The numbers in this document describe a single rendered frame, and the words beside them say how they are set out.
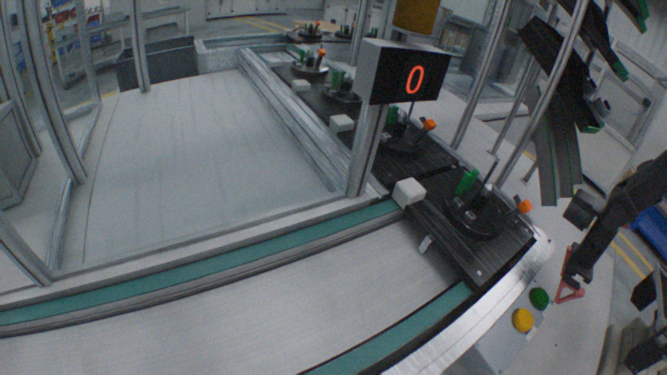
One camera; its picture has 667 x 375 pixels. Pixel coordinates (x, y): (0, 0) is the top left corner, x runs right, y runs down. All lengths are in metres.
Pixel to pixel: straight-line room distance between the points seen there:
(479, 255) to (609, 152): 4.14
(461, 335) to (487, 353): 0.05
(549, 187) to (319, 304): 0.56
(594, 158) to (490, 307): 4.17
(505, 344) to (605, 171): 4.26
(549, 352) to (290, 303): 0.54
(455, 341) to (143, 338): 0.44
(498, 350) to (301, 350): 0.28
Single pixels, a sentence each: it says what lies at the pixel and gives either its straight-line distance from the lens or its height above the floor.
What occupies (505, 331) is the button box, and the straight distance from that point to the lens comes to 0.47.
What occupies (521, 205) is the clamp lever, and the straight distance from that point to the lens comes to 0.49.
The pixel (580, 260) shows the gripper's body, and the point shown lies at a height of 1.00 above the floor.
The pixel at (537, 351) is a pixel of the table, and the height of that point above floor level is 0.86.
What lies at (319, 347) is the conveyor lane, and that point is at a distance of 0.39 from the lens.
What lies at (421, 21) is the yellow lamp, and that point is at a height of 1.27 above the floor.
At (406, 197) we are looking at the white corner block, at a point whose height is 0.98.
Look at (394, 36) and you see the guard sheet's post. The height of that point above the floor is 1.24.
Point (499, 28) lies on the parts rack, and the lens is 0.71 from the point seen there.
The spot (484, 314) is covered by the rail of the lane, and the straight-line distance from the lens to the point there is 0.47.
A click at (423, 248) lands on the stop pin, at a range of 0.49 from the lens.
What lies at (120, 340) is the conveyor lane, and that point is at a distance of 0.46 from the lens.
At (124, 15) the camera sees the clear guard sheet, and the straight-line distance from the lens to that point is 0.28.
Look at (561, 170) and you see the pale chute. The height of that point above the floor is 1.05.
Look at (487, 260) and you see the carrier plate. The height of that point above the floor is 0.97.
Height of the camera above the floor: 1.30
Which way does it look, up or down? 42 degrees down
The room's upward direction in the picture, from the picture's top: 11 degrees clockwise
